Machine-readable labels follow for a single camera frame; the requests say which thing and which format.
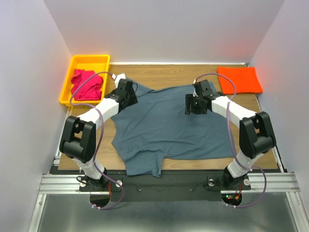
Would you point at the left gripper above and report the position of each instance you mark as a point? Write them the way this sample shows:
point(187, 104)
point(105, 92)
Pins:
point(131, 97)

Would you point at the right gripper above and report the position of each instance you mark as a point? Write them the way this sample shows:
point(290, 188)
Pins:
point(193, 108)

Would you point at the grey-blue t-shirt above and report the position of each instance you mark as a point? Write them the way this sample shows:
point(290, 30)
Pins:
point(156, 127)

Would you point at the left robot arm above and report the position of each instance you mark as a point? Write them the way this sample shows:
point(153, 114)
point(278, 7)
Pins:
point(79, 137)

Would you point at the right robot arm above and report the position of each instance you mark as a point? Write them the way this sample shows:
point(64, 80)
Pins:
point(256, 135)

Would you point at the magenta t-shirt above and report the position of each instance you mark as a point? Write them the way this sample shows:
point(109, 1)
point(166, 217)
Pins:
point(91, 90)

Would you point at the yellow plastic bin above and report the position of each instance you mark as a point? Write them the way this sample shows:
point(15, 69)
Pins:
point(96, 63)

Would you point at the folded orange t-shirt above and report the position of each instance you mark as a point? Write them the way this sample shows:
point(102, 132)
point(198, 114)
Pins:
point(244, 79)

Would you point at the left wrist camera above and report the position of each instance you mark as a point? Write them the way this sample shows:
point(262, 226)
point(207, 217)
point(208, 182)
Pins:
point(117, 78)

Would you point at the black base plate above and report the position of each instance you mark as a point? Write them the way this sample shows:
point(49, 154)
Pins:
point(185, 185)

